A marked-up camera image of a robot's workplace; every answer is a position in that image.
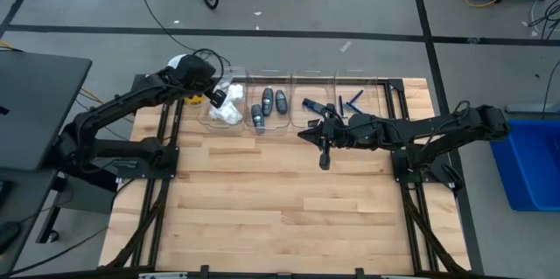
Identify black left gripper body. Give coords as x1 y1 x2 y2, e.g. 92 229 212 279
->
174 53 219 96

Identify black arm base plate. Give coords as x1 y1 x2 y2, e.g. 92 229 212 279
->
114 145 180 180
390 150 459 184

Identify clear plastic bin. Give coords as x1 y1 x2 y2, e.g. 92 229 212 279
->
289 68 338 136
334 67 386 118
196 65 249 134
244 68 293 136

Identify grey oval toiletry container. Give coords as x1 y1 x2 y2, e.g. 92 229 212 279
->
261 87 275 117
251 103 267 135
275 89 289 115

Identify black cable bundle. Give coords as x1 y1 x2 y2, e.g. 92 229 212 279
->
527 0 560 40

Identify black round object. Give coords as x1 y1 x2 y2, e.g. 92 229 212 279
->
0 220 23 249

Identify black aluminium table frame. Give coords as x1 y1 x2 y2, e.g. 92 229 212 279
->
98 73 473 279

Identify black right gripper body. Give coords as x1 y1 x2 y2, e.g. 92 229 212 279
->
315 112 390 151

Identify blue plastic tote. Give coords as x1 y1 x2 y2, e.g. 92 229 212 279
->
489 119 560 213

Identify yellow wipes canister white lid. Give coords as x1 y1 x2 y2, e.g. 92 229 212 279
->
167 53 207 108

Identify yellow cable beside desk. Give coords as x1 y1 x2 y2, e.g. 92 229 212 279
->
78 87 106 106

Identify black desk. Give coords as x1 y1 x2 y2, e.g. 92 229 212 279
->
0 51 94 171

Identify black desk base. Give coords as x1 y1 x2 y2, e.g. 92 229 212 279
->
37 169 122 245

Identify grey metal bar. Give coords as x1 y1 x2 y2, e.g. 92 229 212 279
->
505 102 560 116

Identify dark blue block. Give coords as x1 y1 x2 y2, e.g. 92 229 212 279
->
301 97 328 115

